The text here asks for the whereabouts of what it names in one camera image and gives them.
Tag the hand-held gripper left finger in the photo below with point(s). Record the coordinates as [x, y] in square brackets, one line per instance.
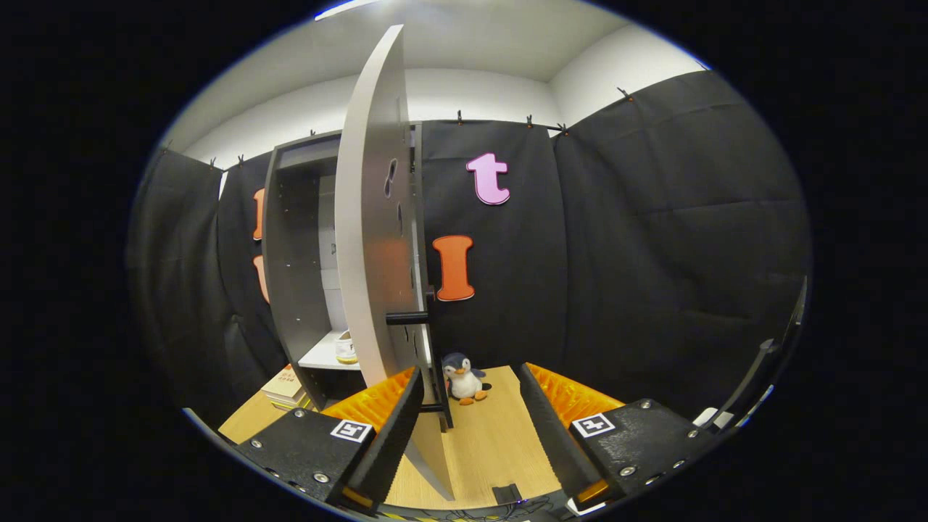
[395, 442]

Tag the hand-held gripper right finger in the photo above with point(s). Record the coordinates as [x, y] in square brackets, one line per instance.
[547, 435]

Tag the small white shoe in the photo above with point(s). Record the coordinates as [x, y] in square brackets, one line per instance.
[346, 351]

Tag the beige shoe cabinet door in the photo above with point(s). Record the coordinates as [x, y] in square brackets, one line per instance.
[370, 254]

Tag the dark grey shoe cabinet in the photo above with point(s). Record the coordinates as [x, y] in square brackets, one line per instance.
[297, 254]

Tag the small black box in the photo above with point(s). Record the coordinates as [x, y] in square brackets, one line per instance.
[506, 494]

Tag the penguin plush toy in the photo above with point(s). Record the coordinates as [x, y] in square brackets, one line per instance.
[464, 380]

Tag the yellow cover book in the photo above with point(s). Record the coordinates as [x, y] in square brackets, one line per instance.
[293, 403]

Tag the beige cover book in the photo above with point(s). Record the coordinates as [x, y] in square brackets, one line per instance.
[284, 378]

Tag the black backdrop cloth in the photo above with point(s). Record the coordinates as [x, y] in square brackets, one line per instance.
[652, 254]

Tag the ceiling light panel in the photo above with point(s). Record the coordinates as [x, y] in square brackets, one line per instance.
[344, 9]

